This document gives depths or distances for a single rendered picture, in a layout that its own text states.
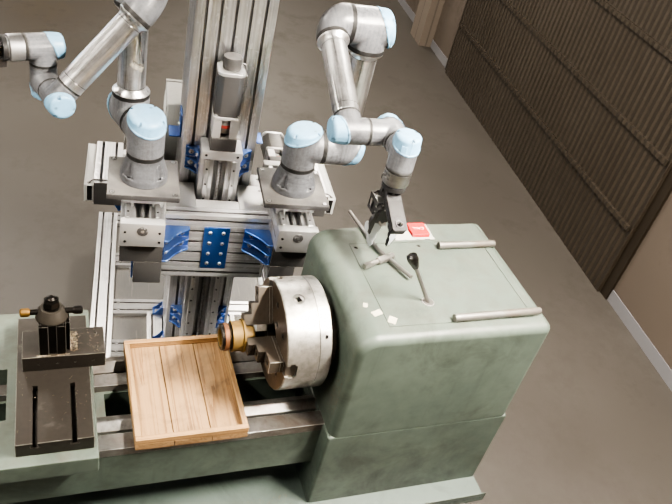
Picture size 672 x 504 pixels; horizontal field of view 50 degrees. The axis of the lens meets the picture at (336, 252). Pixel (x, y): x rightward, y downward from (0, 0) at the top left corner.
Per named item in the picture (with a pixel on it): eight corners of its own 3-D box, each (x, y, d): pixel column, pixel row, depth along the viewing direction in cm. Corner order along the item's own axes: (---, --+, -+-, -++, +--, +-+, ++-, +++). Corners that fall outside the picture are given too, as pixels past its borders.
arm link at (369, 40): (311, 152, 248) (345, -4, 215) (352, 154, 253) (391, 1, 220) (319, 171, 239) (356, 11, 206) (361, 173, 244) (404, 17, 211)
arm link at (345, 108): (313, -11, 208) (338, 128, 188) (349, -6, 212) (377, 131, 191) (303, 18, 218) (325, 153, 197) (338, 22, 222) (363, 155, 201)
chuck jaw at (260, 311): (278, 320, 205) (278, 278, 204) (284, 323, 200) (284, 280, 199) (240, 322, 201) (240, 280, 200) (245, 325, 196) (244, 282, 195)
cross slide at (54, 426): (86, 325, 210) (86, 314, 208) (94, 448, 180) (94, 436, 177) (18, 330, 204) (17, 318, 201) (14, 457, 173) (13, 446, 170)
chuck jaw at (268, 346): (285, 333, 199) (297, 363, 190) (282, 346, 202) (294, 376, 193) (246, 336, 195) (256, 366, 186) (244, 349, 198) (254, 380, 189)
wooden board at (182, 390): (223, 342, 225) (224, 333, 222) (247, 436, 199) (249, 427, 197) (123, 349, 214) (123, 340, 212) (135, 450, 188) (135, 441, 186)
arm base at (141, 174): (120, 162, 237) (121, 135, 231) (167, 165, 241) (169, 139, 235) (118, 188, 226) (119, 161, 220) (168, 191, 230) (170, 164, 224)
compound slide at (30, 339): (102, 338, 202) (103, 325, 199) (105, 365, 195) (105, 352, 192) (23, 344, 194) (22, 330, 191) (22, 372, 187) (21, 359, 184)
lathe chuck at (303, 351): (278, 317, 226) (301, 253, 203) (301, 407, 207) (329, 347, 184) (250, 319, 222) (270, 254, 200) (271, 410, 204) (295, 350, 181)
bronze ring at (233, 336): (251, 310, 200) (218, 312, 197) (258, 335, 194) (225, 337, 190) (247, 334, 206) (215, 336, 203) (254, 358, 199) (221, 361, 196)
